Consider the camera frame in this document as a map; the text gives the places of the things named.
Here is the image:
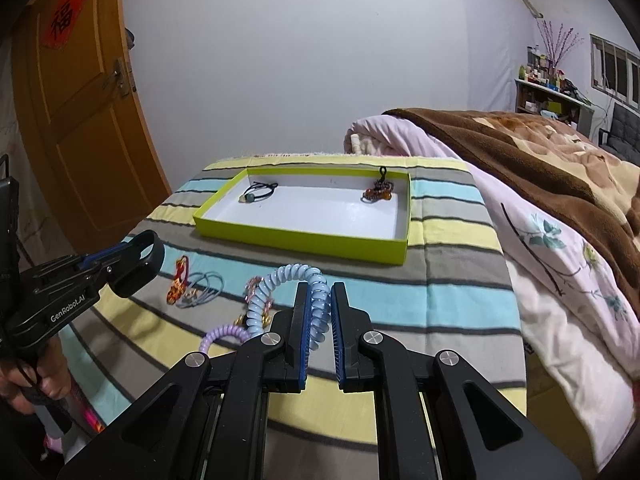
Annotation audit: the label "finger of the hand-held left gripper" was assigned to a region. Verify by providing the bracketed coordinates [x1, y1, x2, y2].
[99, 258, 133, 284]
[75, 239, 142, 268]

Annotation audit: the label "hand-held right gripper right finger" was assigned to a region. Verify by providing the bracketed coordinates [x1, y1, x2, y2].
[331, 281, 584, 480]

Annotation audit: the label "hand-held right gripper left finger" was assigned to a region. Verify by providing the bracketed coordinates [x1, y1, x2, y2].
[57, 281, 309, 480]

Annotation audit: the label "light blue spiral hair tie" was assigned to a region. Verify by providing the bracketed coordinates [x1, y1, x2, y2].
[246, 263, 333, 354]

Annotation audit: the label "red knot bracelet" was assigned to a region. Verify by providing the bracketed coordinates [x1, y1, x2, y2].
[166, 254, 192, 307]

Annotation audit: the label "purple spiral hair tie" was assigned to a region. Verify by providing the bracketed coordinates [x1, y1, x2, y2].
[199, 324, 252, 357]

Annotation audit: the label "pink crystal bracelet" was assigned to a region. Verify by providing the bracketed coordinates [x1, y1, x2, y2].
[243, 276, 275, 312]

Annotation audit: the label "grey hair tie with charm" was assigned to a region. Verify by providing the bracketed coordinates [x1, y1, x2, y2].
[181, 271, 224, 309]

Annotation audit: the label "green cardboard box tray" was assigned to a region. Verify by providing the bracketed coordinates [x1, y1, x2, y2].
[193, 167, 412, 266]

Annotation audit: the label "person's left hand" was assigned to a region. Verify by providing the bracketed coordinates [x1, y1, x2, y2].
[0, 344, 72, 415]

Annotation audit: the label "pink patterned cloth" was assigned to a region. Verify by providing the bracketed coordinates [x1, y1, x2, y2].
[35, 375, 107, 462]

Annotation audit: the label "wooden door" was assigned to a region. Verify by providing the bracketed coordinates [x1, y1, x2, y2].
[12, 0, 174, 257]

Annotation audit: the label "striped bed sheet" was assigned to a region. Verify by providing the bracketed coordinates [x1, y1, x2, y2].
[50, 154, 529, 480]

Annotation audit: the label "metal door latch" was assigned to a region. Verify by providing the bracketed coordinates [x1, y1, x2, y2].
[112, 58, 132, 99]

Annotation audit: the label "pink floral quilt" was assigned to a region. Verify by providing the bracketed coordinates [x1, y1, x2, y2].
[344, 114, 640, 423]

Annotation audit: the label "red paper door decoration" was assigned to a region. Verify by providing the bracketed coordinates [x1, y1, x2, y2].
[41, 0, 90, 51]

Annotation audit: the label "brown plush blanket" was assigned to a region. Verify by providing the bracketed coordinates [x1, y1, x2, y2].
[381, 107, 640, 313]

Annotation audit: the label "group of bottles and boxes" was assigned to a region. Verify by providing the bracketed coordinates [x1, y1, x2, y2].
[517, 45, 577, 94]

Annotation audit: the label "black sofa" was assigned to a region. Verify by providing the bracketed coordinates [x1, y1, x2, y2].
[597, 102, 640, 167]

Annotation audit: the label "purple flower branches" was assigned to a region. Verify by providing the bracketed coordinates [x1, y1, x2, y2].
[536, 19, 584, 69]

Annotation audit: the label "window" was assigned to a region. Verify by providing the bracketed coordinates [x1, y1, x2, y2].
[589, 33, 640, 107]

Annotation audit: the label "black hair tie with bead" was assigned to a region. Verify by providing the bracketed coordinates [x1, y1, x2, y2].
[239, 181, 280, 204]

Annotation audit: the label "brown beaded bracelet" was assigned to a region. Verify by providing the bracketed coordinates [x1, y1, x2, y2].
[362, 166, 397, 203]

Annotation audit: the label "white wall shelf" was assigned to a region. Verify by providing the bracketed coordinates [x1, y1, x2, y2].
[514, 77, 597, 137]

